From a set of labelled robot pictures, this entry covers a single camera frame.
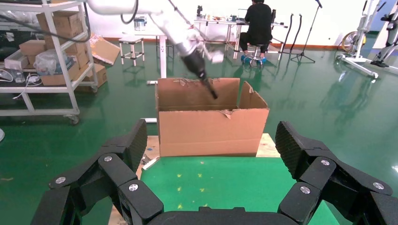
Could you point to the large brown storage box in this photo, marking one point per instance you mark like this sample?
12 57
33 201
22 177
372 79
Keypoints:
65 24

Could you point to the brown box on floor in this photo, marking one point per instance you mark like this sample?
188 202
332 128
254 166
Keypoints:
101 76

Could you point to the wide brown storage box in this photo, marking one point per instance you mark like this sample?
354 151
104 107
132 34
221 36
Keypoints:
54 80

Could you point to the small brown storage box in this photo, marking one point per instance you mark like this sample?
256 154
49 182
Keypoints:
32 47

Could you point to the grey black machine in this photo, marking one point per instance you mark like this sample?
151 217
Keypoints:
388 37

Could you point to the white wheeled metal stand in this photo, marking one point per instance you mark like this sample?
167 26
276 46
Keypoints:
360 40

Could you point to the white desk leg column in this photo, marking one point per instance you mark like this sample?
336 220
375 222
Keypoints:
162 56

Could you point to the seated person in black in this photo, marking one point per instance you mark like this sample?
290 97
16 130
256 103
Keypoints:
256 21

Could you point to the green table cloth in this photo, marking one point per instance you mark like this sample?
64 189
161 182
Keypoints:
224 180

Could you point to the white square stool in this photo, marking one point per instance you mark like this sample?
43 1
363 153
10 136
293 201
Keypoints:
132 40

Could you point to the metal binder clip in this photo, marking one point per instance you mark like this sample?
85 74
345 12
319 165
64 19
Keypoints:
149 162

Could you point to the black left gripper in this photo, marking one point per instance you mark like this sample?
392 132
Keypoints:
196 63

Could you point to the blue shoe cover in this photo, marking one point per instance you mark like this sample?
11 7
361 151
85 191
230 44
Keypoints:
246 59
262 61

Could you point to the small grey bucket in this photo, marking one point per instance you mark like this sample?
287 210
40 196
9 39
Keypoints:
140 24

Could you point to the white flat box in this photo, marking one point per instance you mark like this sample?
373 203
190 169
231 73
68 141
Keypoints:
15 62

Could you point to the black tripod stand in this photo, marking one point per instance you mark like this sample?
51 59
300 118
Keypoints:
307 34

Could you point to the metal stool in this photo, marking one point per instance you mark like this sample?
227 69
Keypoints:
256 51

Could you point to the large open cardboard carton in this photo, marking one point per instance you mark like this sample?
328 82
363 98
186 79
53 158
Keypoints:
211 133

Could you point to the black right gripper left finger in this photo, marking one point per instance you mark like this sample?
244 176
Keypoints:
115 174

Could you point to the white metal shelf rack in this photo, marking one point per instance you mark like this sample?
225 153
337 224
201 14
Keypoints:
62 56

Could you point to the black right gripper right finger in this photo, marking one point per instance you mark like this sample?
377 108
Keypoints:
326 183

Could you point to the black pole stand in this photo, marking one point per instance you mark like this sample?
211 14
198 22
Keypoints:
297 31
287 31

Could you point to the tilted open cardboard box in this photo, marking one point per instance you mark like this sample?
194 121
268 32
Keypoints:
104 51

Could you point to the clear plastic bag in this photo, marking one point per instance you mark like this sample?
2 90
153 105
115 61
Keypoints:
48 62

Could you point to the white desk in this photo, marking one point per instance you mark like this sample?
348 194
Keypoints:
217 22

